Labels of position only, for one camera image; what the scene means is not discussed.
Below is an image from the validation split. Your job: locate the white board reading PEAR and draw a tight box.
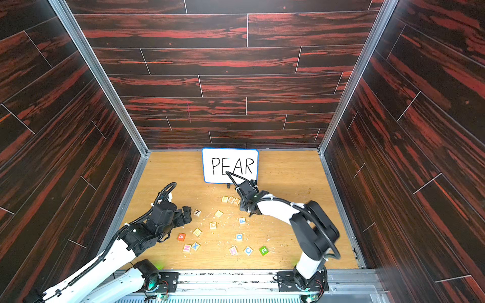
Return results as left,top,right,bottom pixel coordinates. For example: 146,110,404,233
202,148,259,184

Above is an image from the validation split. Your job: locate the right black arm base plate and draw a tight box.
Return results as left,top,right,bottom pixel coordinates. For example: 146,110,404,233
274,270,329,292

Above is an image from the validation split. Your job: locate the wooden block pink N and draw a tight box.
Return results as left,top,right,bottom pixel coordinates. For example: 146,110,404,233
183,244,192,253

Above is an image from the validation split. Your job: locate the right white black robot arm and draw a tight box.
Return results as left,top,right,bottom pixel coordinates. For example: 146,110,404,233
235,180,341,291

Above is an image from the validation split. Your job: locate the wooden block blue C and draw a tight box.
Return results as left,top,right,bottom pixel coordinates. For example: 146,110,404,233
244,246,253,256

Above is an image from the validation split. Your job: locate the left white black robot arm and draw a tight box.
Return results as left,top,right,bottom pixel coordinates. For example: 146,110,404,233
23,182,191,302

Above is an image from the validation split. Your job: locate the wooden block blue X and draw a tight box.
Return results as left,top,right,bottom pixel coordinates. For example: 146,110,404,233
191,242,201,251

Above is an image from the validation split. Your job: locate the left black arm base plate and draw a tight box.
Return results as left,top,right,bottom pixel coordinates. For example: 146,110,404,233
142,271,179,294

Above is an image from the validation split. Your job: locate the aluminium front rail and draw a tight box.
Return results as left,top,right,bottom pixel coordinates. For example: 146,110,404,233
119,270,390,302

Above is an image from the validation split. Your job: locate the wooden block pink H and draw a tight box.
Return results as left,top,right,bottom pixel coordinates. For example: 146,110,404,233
229,246,238,256

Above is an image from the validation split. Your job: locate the green block number 2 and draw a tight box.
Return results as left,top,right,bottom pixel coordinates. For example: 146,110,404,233
259,246,269,256

